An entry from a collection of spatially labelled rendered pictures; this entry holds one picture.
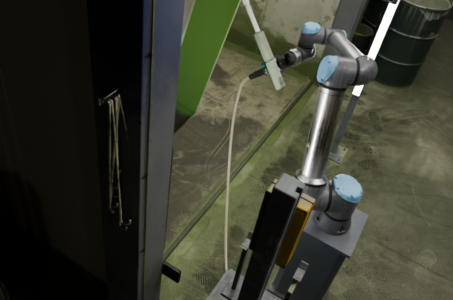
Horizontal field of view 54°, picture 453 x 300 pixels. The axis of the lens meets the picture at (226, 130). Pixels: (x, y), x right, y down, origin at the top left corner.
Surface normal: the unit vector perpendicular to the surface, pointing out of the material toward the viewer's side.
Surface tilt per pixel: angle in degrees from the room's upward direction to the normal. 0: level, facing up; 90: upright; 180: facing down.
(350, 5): 90
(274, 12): 90
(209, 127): 0
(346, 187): 5
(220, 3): 90
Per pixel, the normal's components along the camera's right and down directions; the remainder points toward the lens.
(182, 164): 0.14, -0.74
